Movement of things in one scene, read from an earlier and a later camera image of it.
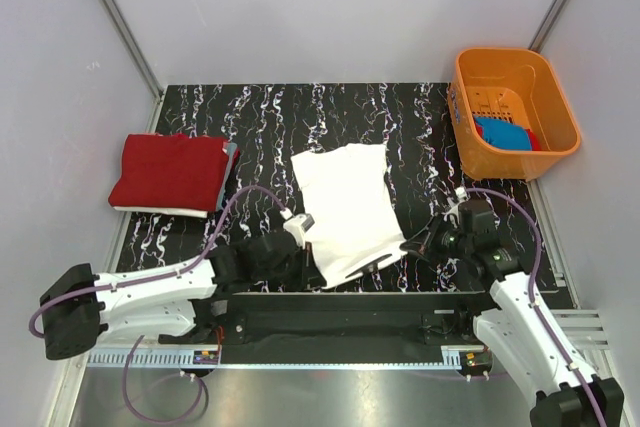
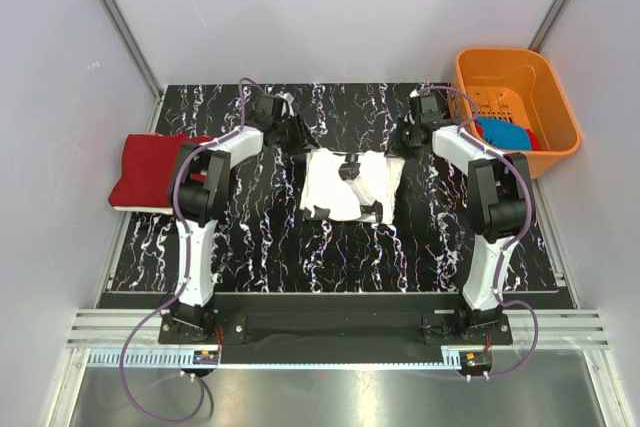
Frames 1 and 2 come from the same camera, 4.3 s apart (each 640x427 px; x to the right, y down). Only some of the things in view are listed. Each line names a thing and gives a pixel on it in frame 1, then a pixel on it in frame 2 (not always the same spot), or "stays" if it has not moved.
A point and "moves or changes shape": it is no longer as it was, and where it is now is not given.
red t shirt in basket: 534,141 stays
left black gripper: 313,277 to 302,135
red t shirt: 171,171 stays
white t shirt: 161,211 stays
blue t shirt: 503,133 stays
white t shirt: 348,193 moves or changes shape
